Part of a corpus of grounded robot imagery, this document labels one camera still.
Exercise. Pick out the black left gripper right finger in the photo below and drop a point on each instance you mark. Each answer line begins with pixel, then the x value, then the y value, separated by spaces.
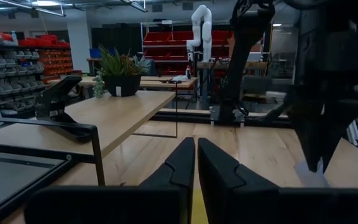
pixel 244 202

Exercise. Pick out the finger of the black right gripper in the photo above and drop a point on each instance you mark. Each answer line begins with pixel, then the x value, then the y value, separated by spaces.
pixel 312 146
pixel 334 140

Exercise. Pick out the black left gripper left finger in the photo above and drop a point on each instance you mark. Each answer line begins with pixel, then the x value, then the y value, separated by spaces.
pixel 166 199

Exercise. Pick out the yellow transparent pencil case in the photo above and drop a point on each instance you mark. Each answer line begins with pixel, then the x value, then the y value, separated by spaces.
pixel 199 208

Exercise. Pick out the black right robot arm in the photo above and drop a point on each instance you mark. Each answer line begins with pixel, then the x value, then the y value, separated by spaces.
pixel 244 62

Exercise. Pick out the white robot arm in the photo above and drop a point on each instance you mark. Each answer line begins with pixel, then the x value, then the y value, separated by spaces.
pixel 204 28

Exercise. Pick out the wooden riser shelf black legs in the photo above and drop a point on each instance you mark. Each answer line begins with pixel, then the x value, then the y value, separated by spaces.
pixel 104 115

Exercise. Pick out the long wooden background table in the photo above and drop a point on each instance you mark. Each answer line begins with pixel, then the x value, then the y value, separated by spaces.
pixel 154 82

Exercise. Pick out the potted succulent plant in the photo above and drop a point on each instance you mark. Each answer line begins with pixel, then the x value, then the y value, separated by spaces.
pixel 120 84

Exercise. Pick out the small white bottle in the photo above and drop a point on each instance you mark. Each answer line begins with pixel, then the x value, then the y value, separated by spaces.
pixel 188 73

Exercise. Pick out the black stapler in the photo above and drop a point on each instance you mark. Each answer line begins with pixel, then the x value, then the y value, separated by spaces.
pixel 57 96

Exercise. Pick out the rack of red bins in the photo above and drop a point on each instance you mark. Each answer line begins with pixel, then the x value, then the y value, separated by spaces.
pixel 163 39

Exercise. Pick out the blue storage bin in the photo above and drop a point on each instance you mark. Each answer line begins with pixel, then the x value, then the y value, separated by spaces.
pixel 95 53

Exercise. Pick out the shelving with red grey bins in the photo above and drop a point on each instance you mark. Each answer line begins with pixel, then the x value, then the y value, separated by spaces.
pixel 11 71

